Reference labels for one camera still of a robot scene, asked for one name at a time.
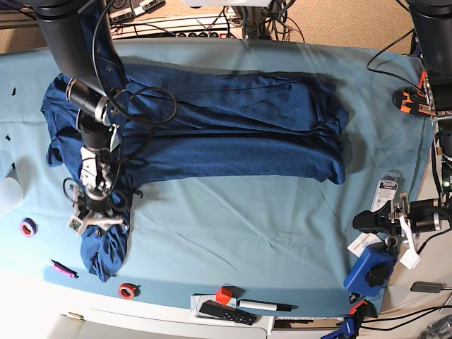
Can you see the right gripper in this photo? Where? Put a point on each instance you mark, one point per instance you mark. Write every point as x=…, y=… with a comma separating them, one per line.
x=83, y=217

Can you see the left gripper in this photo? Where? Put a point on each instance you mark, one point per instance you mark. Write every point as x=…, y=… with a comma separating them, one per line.
x=380, y=221

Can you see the blue t-shirt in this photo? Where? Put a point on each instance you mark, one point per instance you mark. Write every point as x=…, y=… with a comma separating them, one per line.
x=183, y=124

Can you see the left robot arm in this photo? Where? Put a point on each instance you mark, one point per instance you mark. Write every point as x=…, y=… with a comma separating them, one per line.
x=430, y=98

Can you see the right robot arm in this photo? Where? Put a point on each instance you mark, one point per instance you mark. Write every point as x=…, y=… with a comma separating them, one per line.
x=79, y=37

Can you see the keys with carabiner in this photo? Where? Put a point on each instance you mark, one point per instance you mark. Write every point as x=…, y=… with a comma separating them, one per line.
x=391, y=242

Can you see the white paper card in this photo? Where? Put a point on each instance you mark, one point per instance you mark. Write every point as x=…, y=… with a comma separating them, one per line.
x=364, y=240

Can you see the grey blister package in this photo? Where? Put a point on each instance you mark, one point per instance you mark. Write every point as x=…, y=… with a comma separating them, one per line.
x=386, y=190

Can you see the blue box black knob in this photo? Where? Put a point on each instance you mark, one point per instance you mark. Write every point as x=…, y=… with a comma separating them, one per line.
x=371, y=271

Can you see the pink marker pen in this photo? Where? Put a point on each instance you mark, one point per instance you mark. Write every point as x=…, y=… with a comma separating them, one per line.
x=63, y=269

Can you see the purple tape roll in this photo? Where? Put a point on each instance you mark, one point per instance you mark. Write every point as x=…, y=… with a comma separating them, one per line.
x=28, y=227

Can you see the grey small device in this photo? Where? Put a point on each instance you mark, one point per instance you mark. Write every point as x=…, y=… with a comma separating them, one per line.
x=426, y=287

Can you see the white plastic cup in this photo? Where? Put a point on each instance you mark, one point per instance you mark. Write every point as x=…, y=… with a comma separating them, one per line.
x=11, y=195

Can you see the red tape roll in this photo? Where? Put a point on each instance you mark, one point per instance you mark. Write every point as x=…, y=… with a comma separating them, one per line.
x=128, y=291

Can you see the light blue table cloth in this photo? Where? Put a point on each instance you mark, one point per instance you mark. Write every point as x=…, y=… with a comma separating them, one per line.
x=280, y=239

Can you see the blue spring clamp bottom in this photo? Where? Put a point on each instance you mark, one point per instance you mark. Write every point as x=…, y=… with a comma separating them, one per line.
x=351, y=325

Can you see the orange black clamp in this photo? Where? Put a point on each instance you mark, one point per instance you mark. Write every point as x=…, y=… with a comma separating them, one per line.
x=409, y=101

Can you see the white black marker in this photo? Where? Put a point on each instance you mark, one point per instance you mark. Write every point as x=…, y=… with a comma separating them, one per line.
x=265, y=306

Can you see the black remote control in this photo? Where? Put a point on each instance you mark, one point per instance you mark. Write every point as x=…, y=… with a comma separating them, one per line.
x=227, y=313

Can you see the red cube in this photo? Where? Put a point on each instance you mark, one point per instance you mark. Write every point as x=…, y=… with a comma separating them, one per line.
x=224, y=295

